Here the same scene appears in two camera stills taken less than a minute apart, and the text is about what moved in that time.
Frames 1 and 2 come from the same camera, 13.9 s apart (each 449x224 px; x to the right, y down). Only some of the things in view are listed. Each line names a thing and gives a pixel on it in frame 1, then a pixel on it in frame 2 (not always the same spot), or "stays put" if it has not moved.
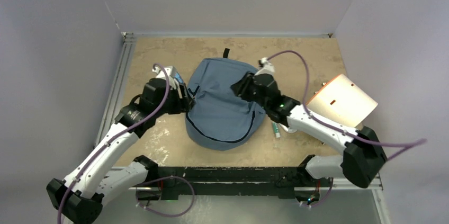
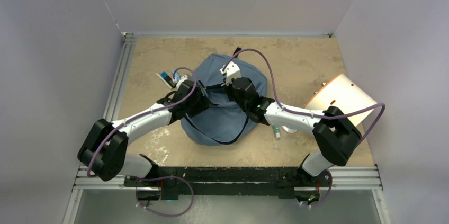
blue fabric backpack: [221, 118] stays put
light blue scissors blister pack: [288, 129] stays put
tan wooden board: [343, 102] stays put
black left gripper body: [174, 104] -> [197, 105]
